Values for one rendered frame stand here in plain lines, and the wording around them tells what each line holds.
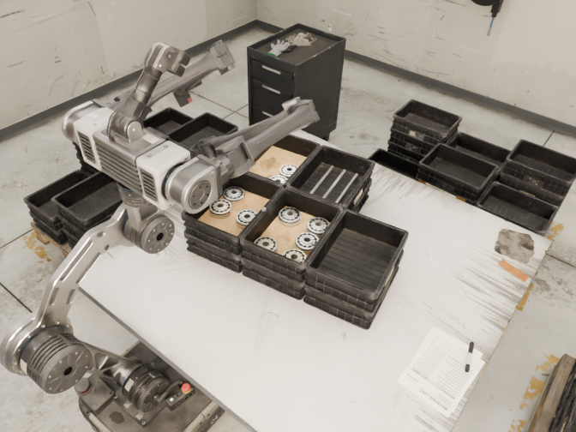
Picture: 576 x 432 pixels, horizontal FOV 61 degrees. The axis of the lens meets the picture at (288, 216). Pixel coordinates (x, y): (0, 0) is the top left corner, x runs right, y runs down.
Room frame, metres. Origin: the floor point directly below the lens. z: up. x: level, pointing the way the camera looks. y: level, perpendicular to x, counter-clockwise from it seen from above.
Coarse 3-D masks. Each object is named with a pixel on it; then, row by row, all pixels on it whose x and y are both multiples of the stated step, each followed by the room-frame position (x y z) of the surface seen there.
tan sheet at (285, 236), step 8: (304, 216) 1.68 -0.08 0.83; (312, 216) 1.68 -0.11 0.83; (272, 224) 1.62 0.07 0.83; (280, 224) 1.62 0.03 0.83; (304, 224) 1.63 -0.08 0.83; (264, 232) 1.56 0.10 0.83; (272, 232) 1.56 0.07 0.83; (280, 232) 1.56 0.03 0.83; (288, 232) 1.57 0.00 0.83; (296, 232) 1.57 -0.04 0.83; (280, 240) 1.52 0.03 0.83; (288, 240) 1.52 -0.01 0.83; (280, 248) 1.47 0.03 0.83; (288, 248) 1.47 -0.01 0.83
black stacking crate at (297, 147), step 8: (288, 136) 2.20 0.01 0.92; (280, 144) 2.22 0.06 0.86; (288, 144) 2.20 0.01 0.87; (296, 144) 2.17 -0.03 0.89; (304, 144) 2.15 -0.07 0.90; (312, 144) 2.13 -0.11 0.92; (264, 152) 2.16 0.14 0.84; (296, 152) 2.17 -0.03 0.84; (304, 152) 2.15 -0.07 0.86; (256, 160) 2.09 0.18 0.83
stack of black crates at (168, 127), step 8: (160, 112) 3.11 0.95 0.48; (168, 112) 3.17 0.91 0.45; (176, 112) 3.14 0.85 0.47; (152, 120) 3.04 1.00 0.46; (160, 120) 3.10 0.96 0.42; (168, 120) 3.16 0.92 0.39; (176, 120) 3.15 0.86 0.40; (184, 120) 3.09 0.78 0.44; (160, 128) 3.07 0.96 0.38; (168, 128) 3.07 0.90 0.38; (176, 128) 3.07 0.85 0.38
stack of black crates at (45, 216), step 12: (60, 180) 2.43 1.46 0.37; (72, 180) 2.49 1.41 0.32; (36, 192) 2.30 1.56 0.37; (48, 192) 2.35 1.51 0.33; (60, 192) 2.41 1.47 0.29; (36, 204) 2.27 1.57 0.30; (48, 204) 2.31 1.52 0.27; (36, 216) 2.19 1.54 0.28; (48, 216) 2.09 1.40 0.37; (48, 228) 2.10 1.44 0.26; (60, 228) 2.09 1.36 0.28; (60, 240) 2.08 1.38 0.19
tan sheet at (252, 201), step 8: (248, 192) 1.83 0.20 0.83; (248, 200) 1.78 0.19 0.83; (256, 200) 1.78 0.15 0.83; (264, 200) 1.78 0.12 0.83; (232, 208) 1.71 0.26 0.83; (240, 208) 1.71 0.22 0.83; (248, 208) 1.71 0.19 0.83; (256, 208) 1.72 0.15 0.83; (208, 216) 1.65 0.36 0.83; (232, 216) 1.66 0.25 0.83; (208, 224) 1.60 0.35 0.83; (216, 224) 1.60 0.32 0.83; (224, 224) 1.60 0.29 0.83; (232, 224) 1.61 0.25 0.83; (232, 232) 1.55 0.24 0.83
